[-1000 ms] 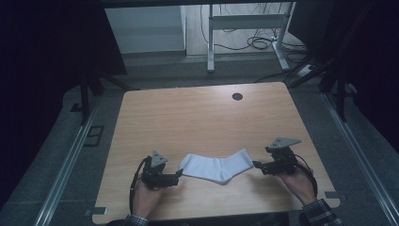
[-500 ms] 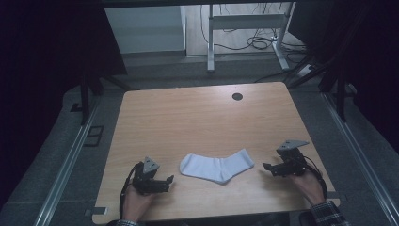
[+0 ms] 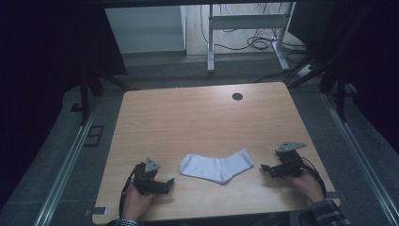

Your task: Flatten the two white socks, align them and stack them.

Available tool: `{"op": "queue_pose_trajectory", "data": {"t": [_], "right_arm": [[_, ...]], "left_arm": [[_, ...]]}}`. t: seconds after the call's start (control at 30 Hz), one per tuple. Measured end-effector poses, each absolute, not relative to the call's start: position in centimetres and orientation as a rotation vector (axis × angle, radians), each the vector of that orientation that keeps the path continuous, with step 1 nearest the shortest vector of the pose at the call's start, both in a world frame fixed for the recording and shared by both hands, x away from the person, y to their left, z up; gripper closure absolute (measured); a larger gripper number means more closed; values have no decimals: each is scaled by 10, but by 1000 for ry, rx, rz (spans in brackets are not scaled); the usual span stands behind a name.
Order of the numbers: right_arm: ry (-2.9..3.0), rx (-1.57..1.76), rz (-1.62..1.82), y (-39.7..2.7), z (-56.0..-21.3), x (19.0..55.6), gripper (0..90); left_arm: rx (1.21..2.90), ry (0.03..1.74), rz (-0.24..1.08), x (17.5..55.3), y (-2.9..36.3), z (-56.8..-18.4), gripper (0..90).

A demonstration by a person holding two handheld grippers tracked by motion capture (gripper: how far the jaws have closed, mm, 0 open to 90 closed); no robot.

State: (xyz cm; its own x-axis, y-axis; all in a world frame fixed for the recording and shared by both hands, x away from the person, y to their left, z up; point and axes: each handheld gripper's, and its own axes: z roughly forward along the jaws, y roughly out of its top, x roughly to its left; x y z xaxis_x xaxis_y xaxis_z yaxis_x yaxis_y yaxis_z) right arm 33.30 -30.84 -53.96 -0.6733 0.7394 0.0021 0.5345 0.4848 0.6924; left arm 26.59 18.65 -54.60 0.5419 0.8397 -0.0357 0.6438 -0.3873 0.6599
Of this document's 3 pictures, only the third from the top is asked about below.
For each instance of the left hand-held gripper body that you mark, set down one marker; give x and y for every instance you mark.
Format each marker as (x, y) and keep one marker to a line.
(145, 180)

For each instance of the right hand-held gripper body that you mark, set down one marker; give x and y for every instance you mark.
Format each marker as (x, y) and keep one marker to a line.
(289, 164)

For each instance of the white sock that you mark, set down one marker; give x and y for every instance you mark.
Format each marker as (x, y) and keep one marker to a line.
(216, 166)

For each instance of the person's left hand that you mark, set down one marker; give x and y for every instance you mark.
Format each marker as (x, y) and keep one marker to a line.
(135, 204)

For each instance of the person's right hand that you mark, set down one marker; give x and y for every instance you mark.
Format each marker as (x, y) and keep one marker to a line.
(309, 188)

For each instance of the black round table grommet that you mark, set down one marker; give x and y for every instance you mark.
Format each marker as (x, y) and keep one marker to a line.
(237, 96)

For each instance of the black metal stand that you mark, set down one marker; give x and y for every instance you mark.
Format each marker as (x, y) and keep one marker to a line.
(341, 97)
(84, 100)

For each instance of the white power strip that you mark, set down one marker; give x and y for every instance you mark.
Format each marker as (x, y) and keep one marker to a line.
(305, 71)

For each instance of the white panel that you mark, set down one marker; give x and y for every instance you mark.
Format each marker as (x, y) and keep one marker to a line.
(144, 29)

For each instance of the grey metal table bracket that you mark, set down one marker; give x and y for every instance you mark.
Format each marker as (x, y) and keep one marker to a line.
(338, 196)
(96, 211)

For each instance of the black floor outlet frame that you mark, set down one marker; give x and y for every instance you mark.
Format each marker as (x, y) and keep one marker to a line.
(94, 135)

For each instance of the aluminium floor rail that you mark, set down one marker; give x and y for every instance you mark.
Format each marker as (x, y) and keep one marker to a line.
(64, 172)
(360, 150)

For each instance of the white metal desk frame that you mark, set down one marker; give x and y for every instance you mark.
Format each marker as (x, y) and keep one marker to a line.
(244, 22)

